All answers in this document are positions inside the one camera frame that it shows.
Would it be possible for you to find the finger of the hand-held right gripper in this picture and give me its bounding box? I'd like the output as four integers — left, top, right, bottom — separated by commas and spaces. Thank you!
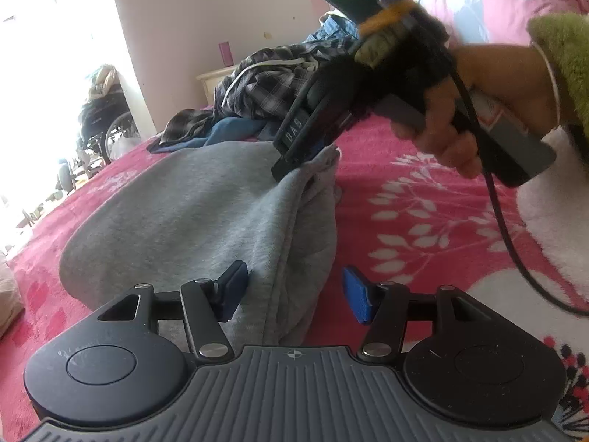
271, 82, 349, 182

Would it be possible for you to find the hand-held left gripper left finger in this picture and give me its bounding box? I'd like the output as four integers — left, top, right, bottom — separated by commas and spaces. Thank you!
96, 260, 249, 364

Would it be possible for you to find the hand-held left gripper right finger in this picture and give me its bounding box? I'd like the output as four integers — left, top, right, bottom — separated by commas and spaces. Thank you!
343, 266, 491, 364

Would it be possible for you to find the grey sweatshirt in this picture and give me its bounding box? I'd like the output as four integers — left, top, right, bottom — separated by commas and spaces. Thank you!
59, 140, 343, 348

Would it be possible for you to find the person's right hand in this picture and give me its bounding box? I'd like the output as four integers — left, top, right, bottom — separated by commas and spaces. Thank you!
390, 43, 561, 180

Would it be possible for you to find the large dark plaid shirt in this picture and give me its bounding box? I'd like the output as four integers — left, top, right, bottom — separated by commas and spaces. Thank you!
214, 45, 325, 123

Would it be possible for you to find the blue denim garment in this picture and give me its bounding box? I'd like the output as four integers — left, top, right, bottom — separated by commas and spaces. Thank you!
301, 13, 362, 63

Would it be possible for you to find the red floral blanket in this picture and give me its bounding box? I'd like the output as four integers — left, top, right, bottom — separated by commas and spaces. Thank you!
0, 113, 589, 442

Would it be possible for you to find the cream nightstand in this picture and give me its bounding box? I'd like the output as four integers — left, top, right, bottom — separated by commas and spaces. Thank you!
197, 65, 241, 108

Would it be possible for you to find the small dark plaid cloth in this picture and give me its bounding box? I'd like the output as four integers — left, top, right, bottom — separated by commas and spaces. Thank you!
159, 107, 219, 147

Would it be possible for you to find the white plastic bag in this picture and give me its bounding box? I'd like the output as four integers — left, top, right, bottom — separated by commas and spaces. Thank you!
110, 134, 140, 163

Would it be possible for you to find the wheelchair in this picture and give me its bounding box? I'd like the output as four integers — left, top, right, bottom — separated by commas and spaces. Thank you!
55, 64, 138, 194

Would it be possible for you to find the beige padded jacket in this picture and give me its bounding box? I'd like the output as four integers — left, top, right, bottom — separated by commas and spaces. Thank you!
88, 65, 121, 99

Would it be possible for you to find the white fluffy blanket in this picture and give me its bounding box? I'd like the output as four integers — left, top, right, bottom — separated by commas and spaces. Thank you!
516, 126, 589, 298

